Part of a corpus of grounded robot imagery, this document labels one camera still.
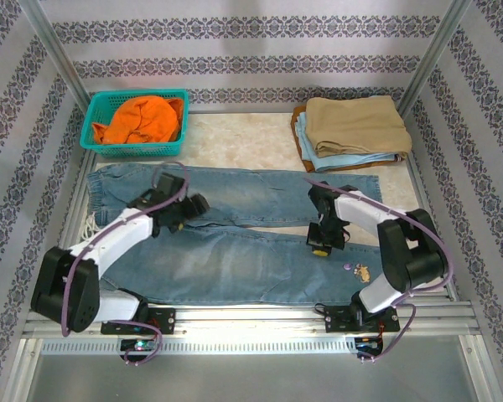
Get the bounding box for slotted grey cable duct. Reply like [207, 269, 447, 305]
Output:
[39, 338, 360, 357]

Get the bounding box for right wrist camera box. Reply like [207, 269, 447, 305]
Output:
[306, 223, 345, 249]

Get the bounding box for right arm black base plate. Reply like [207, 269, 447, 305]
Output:
[324, 304, 402, 335]

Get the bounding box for teal plastic basket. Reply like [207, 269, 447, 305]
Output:
[79, 89, 190, 159]

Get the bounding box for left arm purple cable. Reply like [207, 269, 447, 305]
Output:
[60, 162, 190, 366]

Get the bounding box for tan folded trousers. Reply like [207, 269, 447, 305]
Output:
[304, 95, 412, 159]

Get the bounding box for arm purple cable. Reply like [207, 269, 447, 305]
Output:
[303, 178, 454, 364]
[60, 162, 190, 366]

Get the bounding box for stack of folded clothes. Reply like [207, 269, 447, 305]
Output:
[291, 105, 407, 173]

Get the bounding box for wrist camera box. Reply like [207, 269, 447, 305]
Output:
[184, 193, 211, 219]
[306, 223, 345, 249]

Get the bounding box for blue denim jeans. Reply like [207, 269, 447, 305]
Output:
[81, 163, 382, 306]

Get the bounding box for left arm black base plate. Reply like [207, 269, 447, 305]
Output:
[100, 307, 177, 336]

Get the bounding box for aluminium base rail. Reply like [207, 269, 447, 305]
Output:
[23, 292, 479, 336]

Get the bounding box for aluminium frame post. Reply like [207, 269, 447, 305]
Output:
[397, 0, 473, 116]
[18, 0, 92, 108]

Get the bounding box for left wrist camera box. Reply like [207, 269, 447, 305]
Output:
[184, 193, 211, 219]

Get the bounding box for orange garment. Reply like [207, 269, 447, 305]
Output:
[91, 95, 184, 146]

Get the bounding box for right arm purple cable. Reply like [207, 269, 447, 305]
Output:
[303, 178, 454, 364]

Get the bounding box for light blue folded trousers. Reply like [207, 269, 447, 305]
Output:
[295, 111, 397, 172]

